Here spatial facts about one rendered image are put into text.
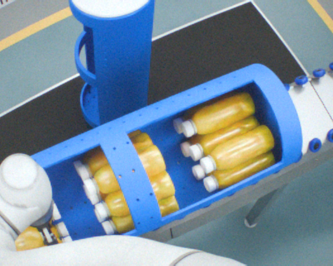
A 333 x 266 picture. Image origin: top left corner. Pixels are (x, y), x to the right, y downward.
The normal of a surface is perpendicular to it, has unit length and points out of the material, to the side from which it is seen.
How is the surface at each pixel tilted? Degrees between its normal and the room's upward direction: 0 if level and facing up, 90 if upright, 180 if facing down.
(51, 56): 0
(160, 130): 54
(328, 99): 0
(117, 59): 90
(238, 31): 0
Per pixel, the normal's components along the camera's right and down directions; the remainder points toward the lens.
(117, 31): 0.22, 0.90
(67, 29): 0.06, -0.40
